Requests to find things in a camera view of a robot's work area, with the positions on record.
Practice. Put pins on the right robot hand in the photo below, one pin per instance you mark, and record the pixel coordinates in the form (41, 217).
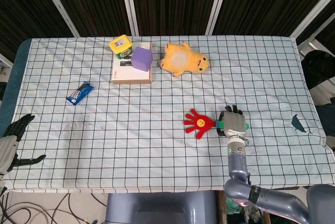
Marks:
(234, 124)

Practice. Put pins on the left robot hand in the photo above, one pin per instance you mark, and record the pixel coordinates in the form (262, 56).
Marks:
(8, 144)

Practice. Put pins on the red hand clapper toy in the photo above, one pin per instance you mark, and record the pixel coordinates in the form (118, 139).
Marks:
(200, 123)

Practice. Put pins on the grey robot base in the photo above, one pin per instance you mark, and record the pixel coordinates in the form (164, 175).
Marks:
(161, 207)

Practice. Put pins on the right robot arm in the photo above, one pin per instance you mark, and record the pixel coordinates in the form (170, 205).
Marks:
(255, 182)

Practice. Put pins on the checked white tablecloth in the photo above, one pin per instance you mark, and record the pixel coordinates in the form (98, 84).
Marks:
(167, 114)

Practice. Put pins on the yellow plush toy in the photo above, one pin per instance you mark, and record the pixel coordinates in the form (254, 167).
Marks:
(184, 60)

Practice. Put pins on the green plastic bag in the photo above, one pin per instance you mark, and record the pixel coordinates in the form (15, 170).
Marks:
(239, 209)

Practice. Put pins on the blue snack packet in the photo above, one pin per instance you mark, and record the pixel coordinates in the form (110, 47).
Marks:
(79, 93)

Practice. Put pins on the black chair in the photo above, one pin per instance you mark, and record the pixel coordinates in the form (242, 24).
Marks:
(318, 68)

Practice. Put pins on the purple cube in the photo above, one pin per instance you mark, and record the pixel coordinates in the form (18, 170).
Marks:
(141, 58)

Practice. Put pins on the white flat cardboard box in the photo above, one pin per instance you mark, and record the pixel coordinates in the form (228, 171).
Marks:
(131, 73)

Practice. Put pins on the yellow lidded green tub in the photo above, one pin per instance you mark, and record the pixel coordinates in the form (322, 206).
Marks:
(121, 46)

